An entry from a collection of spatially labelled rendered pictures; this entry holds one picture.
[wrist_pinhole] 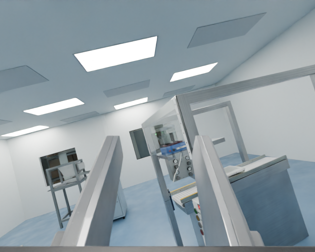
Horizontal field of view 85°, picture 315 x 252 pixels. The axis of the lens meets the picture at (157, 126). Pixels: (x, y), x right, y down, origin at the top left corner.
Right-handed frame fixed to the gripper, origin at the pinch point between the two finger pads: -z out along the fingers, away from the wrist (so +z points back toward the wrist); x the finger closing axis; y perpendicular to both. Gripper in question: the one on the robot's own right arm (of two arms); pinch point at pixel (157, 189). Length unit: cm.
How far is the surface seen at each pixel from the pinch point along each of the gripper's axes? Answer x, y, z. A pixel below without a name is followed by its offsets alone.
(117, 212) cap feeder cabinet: 86, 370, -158
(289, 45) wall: -278, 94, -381
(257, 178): -102, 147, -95
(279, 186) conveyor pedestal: -133, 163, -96
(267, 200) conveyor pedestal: -116, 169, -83
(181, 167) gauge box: -22, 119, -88
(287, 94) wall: -301, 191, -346
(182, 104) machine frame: -13, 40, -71
